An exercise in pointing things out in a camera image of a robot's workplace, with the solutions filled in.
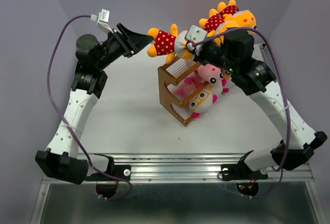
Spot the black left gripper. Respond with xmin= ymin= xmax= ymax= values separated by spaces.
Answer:
xmin=96 ymin=23 xmax=154 ymax=70

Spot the pink plush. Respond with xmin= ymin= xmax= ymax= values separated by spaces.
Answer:
xmin=197 ymin=64 xmax=223 ymax=84

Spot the white glasses plush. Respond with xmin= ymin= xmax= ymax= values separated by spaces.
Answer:
xmin=175 ymin=82 xmax=223 ymax=118
xmin=221 ymin=70 xmax=234 ymax=93
xmin=190 ymin=82 xmax=223 ymax=104

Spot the yellow bear plush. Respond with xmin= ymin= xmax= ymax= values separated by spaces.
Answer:
xmin=147 ymin=24 xmax=193 ymax=64
xmin=217 ymin=0 xmax=257 ymax=30
xmin=199 ymin=9 xmax=239 ymax=37

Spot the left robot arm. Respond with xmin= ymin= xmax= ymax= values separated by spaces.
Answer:
xmin=35 ymin=23 xmax=154 ymax=184

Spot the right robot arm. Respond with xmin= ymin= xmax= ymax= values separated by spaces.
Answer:
xmin=192 ymin=28 xmax=327 ymax=178

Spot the wooden toy shelf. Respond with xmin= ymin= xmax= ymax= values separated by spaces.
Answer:
xmin=158 ymin=57 xmax=208 ymax=126

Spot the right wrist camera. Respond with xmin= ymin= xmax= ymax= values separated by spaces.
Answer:
xmin=185 ymin=25 xmax=208 ymax=55

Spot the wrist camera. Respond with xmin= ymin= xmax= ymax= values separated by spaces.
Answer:
xmin=90 ymin=9 xmax=113 ymax=34
xmin=185 ymin=25 xmax=208 ymax=55

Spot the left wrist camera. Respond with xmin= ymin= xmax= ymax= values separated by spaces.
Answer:
xmin=90 ymin=9 xmax=113 ymax=34

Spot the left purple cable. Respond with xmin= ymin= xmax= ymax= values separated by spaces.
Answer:
xmin=46 ymin=14 xmax=133 ymax=201

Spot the aluminium rail frame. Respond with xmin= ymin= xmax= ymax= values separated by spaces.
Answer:
xmin=59 ymin=151 xmax=316 ymax=183

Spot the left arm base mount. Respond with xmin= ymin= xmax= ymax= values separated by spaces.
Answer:
xmin=95 ymin=164 xmax=132 ymax=201

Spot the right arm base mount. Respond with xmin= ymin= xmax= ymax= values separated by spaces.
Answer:
xmin=217 ymin=163 xmax=268 ymax=198

